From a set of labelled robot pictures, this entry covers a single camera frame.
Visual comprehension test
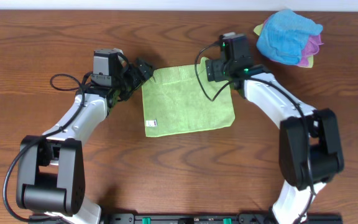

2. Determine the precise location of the green microfiber cloth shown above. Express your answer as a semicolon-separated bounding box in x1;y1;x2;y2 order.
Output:
142;57;235;138

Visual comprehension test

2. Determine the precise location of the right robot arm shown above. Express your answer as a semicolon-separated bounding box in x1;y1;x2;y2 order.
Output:
205;32;344;223

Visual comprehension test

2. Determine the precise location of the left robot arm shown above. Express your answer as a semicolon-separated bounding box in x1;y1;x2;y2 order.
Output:
6;49;154;223

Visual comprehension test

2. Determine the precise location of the blue microfiber cloth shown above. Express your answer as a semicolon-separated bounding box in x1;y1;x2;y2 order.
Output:
255;8;323;66

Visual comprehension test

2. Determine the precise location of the purple microfiber cloth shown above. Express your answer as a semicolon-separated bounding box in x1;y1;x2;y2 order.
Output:
262;18;324;68

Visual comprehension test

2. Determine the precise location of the right black cable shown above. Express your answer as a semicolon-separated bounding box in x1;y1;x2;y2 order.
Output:
193;40;317;224

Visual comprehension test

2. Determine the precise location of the black cable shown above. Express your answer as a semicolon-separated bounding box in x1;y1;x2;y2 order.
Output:
193;40;317;224
2;73;93;223

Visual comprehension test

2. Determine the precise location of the left black cable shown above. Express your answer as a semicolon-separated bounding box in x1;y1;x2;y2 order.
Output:
2;73;93;223

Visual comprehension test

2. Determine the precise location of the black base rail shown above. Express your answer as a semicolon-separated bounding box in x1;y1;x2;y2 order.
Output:
28;212;344;224

